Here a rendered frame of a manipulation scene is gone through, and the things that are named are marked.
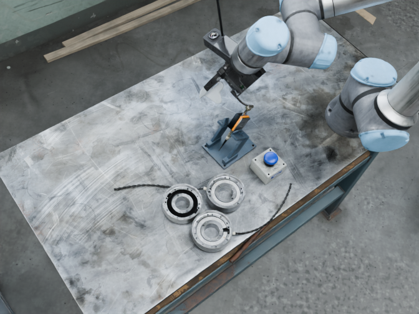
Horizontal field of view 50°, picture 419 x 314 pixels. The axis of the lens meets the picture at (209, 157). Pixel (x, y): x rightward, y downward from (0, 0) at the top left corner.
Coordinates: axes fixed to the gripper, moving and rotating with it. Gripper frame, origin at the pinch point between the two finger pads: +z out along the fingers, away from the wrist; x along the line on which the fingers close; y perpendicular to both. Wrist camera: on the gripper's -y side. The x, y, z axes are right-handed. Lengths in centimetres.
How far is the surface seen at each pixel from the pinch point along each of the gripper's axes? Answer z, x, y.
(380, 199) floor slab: 79, 58, 90
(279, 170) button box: 2.2, -2.9, 30.0
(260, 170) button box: 3.1, -6.8, 26.6
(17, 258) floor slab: 96, -81, -3
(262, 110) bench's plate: 15.4, 11.1, 15.4
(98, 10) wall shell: 142, 33, -84
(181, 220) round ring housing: 1.3, -32.6, 21.2
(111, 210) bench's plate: 9.4, -43.4, 7.8
